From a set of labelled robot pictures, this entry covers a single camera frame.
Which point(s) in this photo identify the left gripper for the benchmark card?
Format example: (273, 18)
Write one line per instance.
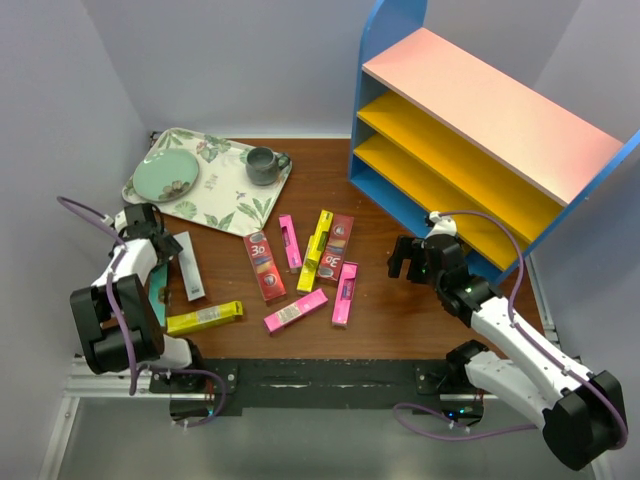
(170, 246)

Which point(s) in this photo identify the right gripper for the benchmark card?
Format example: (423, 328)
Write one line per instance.
(405, 250)

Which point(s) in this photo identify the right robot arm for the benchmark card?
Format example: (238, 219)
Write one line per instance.
(581, 414)

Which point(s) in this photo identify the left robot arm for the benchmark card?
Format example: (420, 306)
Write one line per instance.
(115, 321)

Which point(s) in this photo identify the blue shelf with coloured boards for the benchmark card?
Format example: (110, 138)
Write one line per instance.
(437, 129)

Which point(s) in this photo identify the mint green ceramic plate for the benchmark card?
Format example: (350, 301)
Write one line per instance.
(165, 175)

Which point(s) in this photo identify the floral leaf print tray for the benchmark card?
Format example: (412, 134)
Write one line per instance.
(222, 196)

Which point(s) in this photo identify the red 3D toothpaste box right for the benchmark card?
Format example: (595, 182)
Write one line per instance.
(335, 249)

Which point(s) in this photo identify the red 3d toothpaste box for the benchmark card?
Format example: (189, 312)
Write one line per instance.
(264, 266)
(335, 249)

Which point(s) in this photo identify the pink toothpaste box right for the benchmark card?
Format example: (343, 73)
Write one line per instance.
(345, 294)

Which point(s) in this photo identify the yellow toothpaste box lying left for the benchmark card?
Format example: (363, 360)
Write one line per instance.
(205, 318)

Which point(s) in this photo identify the yellow toothpaste box upright centre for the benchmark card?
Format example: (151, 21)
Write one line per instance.
(315, 250)

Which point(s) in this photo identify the pink toothpaste box lower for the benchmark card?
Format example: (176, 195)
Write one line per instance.
(297, 310)

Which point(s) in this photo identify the red 3D toothpaste box left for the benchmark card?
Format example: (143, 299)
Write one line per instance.
(264, 266)

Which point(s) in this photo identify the small pink toothpaste box upper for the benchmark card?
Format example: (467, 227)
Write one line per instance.
(290, 243)

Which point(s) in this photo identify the grey ceramic mug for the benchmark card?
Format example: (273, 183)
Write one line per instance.
(263, 165)

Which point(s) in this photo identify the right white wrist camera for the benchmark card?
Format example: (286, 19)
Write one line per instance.
(440, 224)

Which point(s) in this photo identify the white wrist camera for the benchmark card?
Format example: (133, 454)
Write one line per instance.
(440, 224)
(117, 223)

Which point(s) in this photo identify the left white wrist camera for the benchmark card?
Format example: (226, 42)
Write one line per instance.
(117, 223)

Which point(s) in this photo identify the black mounting base plate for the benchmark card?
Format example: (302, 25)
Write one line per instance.
(335, 384)

